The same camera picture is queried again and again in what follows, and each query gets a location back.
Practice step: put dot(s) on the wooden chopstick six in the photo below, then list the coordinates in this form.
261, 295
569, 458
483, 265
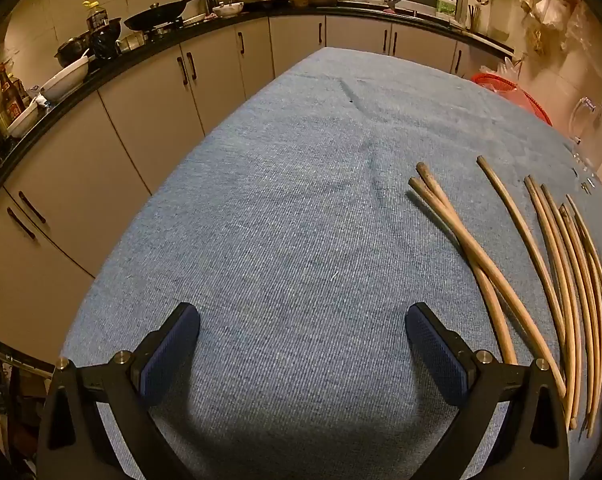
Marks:
590, 317

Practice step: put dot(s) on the wooden chopstick one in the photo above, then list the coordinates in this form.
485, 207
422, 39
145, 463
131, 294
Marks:
495, 275

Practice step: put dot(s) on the yellow cap oil bottle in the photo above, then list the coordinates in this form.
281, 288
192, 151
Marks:
97, 15

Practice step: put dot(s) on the lower kitchen cabinets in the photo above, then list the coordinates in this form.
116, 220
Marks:
73, 183

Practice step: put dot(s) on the wooden chopstick three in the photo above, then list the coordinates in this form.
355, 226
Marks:
531, 247

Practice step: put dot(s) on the white bowl on counter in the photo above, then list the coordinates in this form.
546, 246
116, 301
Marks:
66, 80

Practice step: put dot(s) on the wooden chopstick two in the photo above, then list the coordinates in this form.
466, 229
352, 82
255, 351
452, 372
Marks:
488, 292

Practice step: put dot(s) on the wooden chopstick five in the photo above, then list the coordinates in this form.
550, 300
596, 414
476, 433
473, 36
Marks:
578, 306

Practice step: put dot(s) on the blue table cloth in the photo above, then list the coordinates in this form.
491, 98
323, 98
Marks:
294, 232

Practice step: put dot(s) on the green detergent bottle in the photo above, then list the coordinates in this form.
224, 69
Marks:
446, 8

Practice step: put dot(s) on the red plastic basket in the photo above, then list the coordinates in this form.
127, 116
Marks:
511, 92

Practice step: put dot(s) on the clear glass pitcher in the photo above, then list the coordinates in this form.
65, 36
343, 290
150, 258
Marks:
585, 131

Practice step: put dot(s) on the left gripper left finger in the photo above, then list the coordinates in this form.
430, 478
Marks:
73, 442

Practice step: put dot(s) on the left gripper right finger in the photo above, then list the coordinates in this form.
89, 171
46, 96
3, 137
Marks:
531, 442

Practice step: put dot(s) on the black wok pan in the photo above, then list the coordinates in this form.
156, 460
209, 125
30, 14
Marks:
156, 15

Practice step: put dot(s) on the wooden chopstick four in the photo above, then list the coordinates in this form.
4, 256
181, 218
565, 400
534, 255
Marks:
563, 291

